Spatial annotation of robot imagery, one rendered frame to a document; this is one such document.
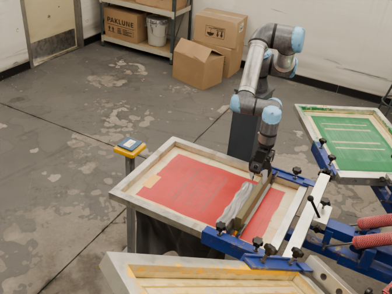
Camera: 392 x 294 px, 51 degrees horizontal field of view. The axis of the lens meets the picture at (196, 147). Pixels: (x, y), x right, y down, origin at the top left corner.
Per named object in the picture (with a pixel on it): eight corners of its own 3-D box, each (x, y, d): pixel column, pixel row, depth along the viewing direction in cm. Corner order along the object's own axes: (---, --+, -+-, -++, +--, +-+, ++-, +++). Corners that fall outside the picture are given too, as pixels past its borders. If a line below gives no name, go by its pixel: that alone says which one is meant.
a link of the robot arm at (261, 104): (258, 93, 180) (255, 104, 171) (284, 98, 178) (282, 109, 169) (256, 109, 185) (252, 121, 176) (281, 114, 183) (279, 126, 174)
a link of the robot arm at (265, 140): (273, 139, 168) (255, 133, 170) (272, 149, 170) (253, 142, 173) (279, 131, 173) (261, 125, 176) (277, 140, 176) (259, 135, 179)
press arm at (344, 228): (309, 228, 178) (312, 220, 176) (312, 220, 183) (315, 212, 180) (350, 245, 172) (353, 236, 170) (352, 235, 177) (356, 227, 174)
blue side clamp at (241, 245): (200, 242, 174) (201, 230, 170) (205, 235, 178) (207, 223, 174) (268, 272, 164) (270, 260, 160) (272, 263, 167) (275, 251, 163)
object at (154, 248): (136, 261, 216) (136, 199, 192) (140, 256, 218) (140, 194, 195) (216, 299, 200) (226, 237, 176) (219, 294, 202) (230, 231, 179)
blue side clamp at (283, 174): (248, 175, 216) (250, 164, 212) (251, 170, 220) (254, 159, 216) (304, 195, 206) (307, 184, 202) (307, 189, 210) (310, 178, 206)
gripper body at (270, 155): (273, 161, 183) (279, 138, 177) (267, 171, 177) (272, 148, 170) (257, 156, 186) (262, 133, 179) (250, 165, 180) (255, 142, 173)
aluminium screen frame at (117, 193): (108, 198, 191) (108, 192, 189) (172, 141, 235) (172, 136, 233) (270, 269, 164) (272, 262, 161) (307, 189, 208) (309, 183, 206)
